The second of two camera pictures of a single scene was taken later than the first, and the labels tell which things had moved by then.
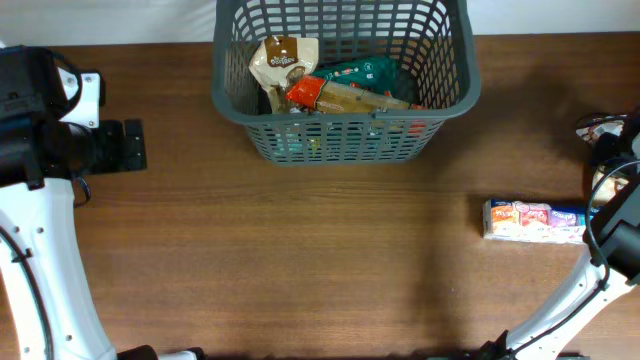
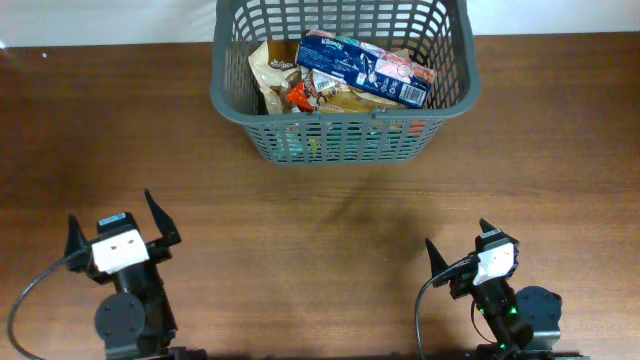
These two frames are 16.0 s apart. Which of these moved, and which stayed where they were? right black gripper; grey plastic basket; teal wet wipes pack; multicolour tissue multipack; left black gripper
Moved: right black gripper; left black gripper; multicolour tissue multipack
Stayed: grey plastic basket; teal wet wipes pack
